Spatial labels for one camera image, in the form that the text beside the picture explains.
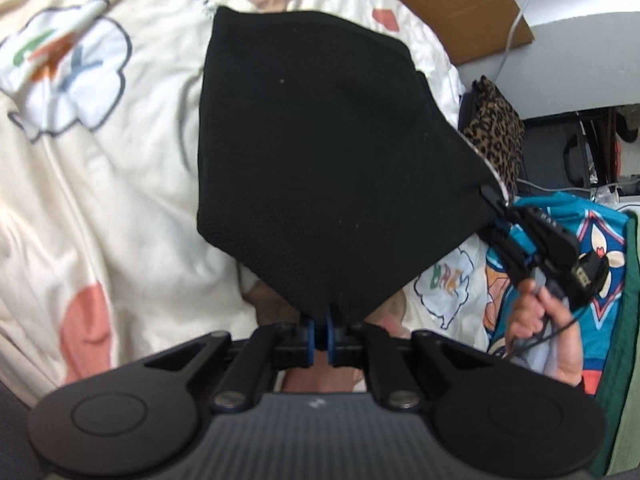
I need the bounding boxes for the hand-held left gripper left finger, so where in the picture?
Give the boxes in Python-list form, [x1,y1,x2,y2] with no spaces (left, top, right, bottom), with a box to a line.
[142,321,317,413]

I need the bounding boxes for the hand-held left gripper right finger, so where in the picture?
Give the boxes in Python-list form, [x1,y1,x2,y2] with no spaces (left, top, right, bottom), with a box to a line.
[325,312,493,411]

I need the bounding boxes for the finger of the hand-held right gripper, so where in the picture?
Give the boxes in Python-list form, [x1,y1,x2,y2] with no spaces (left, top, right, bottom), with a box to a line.
[480,219,537,282]
[477,185,521,222]

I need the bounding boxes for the black shorts with patterned trim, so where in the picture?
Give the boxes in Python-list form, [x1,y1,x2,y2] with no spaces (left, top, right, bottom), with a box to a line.
[195,6,516,323]

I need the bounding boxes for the person's right forearm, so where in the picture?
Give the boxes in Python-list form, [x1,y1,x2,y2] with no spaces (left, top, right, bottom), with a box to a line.
[542,345,586,388]

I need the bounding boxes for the person's right hand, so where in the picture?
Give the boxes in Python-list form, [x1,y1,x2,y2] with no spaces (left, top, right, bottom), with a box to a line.
[507,279,584,362]

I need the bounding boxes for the teal printed blanket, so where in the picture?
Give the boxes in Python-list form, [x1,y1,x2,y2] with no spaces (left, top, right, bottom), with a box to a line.
[482,190,631,401]

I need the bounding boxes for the leopard print garment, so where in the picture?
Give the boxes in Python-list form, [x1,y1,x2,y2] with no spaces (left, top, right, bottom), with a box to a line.
[460,75,526,201]

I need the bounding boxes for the black bag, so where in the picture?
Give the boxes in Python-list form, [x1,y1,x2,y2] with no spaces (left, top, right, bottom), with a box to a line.
[517,110,613,191]

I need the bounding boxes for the black folded garment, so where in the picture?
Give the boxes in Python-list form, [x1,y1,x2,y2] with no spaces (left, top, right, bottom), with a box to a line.
[457,91,481,131]

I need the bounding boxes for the green towel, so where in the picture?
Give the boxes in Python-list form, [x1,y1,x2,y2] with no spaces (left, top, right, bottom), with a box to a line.
[592,210,640,478]

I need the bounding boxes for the long brown cardboard sheet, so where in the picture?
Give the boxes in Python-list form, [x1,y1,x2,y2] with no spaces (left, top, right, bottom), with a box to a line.
[355,0,608,66]

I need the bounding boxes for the cream bear printed blanket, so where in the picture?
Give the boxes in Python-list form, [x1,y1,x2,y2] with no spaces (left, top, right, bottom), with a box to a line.
[0,0,501,401]

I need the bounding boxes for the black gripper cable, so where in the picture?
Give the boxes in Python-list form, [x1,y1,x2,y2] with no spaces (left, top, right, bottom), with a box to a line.
[505,255,611,361]

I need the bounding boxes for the white cable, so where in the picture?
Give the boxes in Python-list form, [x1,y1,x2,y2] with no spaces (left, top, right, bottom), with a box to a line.
[487,0,538,86]

